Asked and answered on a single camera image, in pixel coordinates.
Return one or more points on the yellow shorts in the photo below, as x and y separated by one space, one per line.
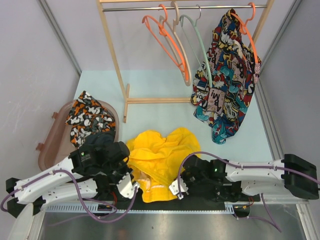
156 160

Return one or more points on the comic print shorts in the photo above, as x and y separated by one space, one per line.
234 77

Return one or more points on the dark navy garment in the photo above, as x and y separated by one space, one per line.
100 138

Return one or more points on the mint green hanger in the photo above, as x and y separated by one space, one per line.
205 68

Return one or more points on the white cable duct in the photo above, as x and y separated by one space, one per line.
173 207

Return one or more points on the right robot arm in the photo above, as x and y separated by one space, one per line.
222 180

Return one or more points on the orange hanger left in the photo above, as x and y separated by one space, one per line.
168 31

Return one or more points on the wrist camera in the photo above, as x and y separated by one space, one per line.
126 187
178 189

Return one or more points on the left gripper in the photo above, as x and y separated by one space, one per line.
116 180

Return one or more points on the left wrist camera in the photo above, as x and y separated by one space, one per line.
126 187

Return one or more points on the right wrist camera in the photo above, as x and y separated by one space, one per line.
178 189

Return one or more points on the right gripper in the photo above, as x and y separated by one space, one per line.
189 186

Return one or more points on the orange hanger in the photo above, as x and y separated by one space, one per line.
244 29
168 31

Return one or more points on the orange hanger right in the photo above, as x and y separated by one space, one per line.
244 29

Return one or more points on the beige wooden hanger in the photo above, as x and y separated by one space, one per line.
176 45

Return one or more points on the metal hanging rod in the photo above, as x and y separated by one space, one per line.
128 9

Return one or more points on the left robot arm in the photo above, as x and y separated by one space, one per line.
93 172

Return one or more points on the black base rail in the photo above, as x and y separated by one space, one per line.
160 193

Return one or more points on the camouflage orange shorts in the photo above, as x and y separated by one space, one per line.
88 117

